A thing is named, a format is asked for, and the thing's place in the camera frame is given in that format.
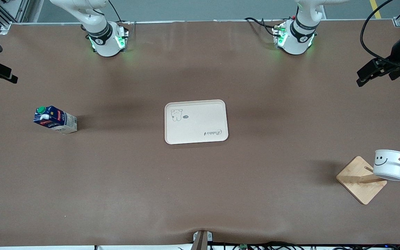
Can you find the blue milk carton green cap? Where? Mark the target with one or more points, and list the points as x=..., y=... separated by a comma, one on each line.
x=56, y=119

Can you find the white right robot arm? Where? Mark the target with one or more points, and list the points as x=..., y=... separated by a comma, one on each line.
x=104, y=43

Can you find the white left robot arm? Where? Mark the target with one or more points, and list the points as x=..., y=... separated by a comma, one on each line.
x=295, y=41

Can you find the beige plastic tray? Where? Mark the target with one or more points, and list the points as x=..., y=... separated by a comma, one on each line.
x=196, y=121

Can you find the wooden mug stand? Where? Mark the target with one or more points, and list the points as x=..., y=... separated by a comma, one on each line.
x=358, y=180

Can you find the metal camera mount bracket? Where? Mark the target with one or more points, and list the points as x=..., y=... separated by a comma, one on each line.
x=200, y=241

